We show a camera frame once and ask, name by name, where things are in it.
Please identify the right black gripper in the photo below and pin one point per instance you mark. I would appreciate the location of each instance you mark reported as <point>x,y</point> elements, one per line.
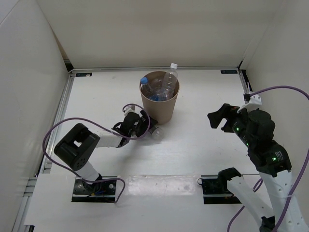
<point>215,117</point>

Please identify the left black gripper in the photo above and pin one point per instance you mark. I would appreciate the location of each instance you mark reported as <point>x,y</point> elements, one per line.
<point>144,123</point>

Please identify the black-label plastic bottle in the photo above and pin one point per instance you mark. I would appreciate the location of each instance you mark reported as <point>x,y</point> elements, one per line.
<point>156,134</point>

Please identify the blue-label blue-cap plastic bottle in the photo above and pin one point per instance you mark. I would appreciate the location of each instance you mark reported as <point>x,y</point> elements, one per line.
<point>147,89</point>

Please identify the white-blue label plastic bottle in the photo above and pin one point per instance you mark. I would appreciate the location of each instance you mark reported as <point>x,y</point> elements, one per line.
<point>158,93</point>

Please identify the clear white-cap plastic bottle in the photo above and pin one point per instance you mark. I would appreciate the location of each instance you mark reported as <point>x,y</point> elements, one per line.
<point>169,82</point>

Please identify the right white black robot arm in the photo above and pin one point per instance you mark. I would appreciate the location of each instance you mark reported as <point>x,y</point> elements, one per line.
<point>274,167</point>

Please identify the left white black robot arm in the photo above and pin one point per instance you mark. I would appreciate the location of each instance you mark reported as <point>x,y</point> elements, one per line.
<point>77,146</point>

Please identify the brown paper bin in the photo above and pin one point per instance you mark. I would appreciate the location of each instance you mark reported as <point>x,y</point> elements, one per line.
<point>160,111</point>

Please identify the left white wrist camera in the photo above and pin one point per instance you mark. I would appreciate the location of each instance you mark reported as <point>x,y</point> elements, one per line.
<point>128,109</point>

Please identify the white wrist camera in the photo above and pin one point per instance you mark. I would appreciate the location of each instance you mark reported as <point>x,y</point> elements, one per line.
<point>252,102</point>
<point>128,109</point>

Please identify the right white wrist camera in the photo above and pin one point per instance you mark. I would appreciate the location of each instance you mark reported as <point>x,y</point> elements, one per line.
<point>252,102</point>

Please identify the aluminium frame rail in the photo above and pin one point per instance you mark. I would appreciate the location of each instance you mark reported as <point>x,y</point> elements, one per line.
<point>72,69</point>

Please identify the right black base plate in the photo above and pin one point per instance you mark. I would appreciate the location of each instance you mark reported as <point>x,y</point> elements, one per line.
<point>213,193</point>

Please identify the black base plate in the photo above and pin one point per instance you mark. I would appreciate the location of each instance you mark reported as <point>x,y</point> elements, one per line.
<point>213,193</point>
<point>104,192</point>

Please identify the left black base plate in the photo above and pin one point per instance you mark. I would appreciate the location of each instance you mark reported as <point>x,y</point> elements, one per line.
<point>104,192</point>

